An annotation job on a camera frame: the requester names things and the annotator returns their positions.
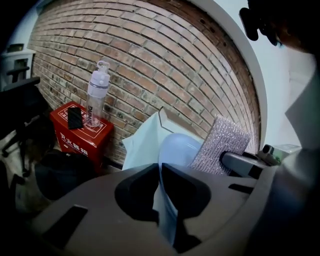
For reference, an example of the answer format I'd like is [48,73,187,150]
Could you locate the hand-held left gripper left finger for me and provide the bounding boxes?
[24,162,176,256]

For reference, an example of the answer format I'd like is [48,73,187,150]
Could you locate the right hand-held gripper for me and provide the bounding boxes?
[219,57,320,180]

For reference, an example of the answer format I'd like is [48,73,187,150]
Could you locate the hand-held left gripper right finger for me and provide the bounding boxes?
[161,162,262,255]

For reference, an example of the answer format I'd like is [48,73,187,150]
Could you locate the large light blue plate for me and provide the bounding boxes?
[152,132,204,247]

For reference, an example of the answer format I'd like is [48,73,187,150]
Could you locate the black backpack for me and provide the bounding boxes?
[34,149,101,201]

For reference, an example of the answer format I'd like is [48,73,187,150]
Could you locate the red box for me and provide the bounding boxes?
[49,101,115,176]

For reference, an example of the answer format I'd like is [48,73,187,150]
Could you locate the pale green tablecloth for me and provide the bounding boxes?
[121,111,174,172]

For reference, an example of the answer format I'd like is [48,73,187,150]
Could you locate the black ribbed flat case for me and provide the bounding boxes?
[67,107,85,130]

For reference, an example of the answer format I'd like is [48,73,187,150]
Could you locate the clear bottle with lilac lid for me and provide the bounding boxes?
[84,60,111,128]

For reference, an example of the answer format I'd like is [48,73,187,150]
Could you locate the black office chair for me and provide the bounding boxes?
[0,76,51,176]
[6,65,31,83]

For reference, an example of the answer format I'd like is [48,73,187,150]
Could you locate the white desk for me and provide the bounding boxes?
[0,48,37,91]

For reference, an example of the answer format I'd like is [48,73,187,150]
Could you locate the yellow and black box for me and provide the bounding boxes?
[6,43,25,53]

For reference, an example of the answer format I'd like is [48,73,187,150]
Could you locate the black head-worn camera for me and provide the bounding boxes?
[238,6,261,41]

